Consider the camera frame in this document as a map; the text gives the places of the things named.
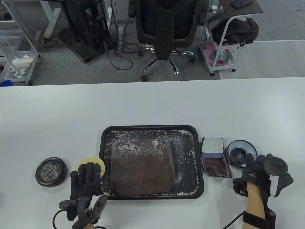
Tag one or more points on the person's left hand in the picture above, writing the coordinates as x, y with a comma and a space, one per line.
85, 181

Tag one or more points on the person's right hand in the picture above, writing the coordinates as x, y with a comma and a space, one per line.
256, 169

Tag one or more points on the black hand controller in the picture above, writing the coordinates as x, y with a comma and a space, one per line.
95, 210
276, 167

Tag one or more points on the black leather care cream jar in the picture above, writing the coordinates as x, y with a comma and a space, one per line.
240, 149

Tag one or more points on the black round jar lid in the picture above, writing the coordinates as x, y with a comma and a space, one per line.
51, 171

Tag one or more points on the white blue brown cloth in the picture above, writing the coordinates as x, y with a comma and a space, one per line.
214, 164

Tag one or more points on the brown leather bag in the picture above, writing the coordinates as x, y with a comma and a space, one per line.
143, 167

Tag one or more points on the black plastic tray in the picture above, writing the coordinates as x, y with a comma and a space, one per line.
185, 155

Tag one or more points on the person's left forearm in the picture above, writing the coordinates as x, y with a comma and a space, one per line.
91, 226

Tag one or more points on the person's right forearm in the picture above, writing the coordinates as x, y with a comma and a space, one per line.
255, 200

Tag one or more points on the clear bottle with red cap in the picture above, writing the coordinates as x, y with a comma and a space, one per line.
221, 58

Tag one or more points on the blue object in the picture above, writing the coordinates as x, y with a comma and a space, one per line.
6, 83

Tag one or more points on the pink round plate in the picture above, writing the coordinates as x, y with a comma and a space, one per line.
206, 51

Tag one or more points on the white foam block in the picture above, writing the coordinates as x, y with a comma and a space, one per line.
22, 61

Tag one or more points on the black backpack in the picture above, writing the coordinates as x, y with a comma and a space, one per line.
240, 28

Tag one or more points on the white power strip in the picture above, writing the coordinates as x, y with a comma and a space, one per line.
121, 32

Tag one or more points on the black computer tower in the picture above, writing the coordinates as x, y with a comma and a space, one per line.
81, 23

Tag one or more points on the white cart with brown top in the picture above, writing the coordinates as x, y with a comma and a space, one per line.
240, 10

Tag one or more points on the white desk leg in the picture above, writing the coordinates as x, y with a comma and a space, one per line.
109, 14
51, 21

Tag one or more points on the black phone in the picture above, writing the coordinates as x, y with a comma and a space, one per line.
240, 3

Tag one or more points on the black office chair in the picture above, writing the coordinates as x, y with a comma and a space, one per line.
164, 23

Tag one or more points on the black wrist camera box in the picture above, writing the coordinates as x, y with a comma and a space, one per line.
271, 218

